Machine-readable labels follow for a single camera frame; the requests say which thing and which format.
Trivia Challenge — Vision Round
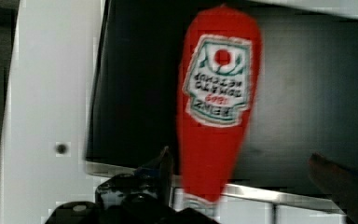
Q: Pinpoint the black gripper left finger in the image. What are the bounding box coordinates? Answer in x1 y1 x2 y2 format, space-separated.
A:
45 147 218 224

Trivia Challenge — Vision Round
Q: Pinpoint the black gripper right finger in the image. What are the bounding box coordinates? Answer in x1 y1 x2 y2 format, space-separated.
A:
309 153 358 224

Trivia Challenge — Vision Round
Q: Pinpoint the red ketchup bottle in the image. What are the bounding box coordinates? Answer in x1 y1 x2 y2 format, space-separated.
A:
177 5 262 217

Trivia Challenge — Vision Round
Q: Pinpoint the black toaster oven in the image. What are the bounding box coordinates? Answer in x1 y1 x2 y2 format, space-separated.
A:
85 0 358 211

